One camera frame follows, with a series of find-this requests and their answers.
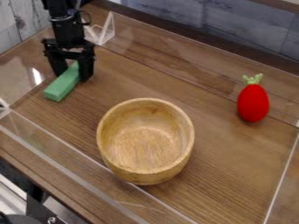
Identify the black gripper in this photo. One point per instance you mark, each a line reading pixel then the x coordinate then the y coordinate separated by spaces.
pixel 70 46

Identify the green rectangular stick block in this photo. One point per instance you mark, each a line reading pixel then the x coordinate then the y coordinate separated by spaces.
pixel 63 84

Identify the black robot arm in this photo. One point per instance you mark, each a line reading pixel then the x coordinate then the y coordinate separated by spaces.
pixel 62 8

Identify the brown wooden bowl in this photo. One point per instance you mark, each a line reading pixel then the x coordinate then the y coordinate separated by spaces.
pixel 146 138

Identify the red plush strawberry toy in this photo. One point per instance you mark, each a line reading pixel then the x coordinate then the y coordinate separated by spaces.
pixel 253 100

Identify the clear acrylic corner bracket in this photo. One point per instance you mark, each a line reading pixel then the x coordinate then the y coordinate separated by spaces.
pixel 100 34

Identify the clear acrylic tray wall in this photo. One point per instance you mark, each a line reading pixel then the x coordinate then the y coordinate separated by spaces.
pixel 241 179

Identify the black metal bracket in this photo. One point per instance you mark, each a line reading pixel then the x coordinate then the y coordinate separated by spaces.
pixel 38 211

